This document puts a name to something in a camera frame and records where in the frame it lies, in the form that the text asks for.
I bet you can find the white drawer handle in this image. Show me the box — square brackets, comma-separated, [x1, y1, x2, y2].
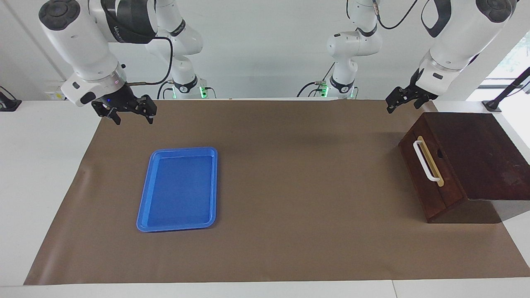
[413, 139, 442, 183]

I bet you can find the wooden drawer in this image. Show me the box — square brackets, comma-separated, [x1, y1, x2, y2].
[399, 114, 465, 220]

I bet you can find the dark brown wooden cabinet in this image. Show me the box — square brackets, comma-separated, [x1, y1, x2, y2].
[399, 112, 530, 224]

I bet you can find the blue plastic tray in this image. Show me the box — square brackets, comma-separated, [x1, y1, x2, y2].
[136, 147, 219, 233]

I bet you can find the bright window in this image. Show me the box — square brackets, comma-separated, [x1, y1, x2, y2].
[482, 31, 530, 89]

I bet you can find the brown paper table mat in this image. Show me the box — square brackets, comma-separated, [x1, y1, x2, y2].
[24, 99, 530, 286]

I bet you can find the black base cable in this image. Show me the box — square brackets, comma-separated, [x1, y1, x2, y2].
[297, 62, 337, 98]
[157, 80, 174, 100]

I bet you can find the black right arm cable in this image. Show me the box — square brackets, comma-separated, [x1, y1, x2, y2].
[101, 0, 173, 86]

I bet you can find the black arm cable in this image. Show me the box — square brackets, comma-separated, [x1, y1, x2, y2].
[101, 0, 173, 86]
[371, 0, 423, 31]

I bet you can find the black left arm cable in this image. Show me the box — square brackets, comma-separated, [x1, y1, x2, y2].
[371, 0, 423, 31]

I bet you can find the black camera stand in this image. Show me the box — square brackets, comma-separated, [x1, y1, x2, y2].
[482, 67, 530, 113]

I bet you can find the black desk mount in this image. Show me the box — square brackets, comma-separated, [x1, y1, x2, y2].
[0, 86, 22, 112]

